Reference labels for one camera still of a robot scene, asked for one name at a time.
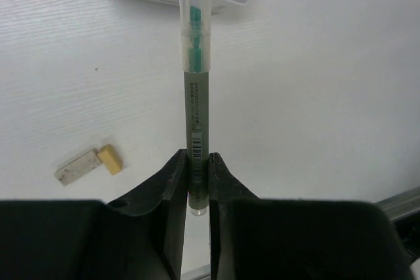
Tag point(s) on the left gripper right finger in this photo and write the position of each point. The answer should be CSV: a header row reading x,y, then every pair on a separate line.
x,y
224,189

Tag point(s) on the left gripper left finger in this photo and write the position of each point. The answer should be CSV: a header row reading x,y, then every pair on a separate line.
x,y
144,234

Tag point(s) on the green highlighter pen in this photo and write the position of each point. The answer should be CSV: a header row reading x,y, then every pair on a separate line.
x,y
195,19

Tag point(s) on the aluminium frame rail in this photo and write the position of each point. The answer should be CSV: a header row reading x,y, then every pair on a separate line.
x,y
402,208

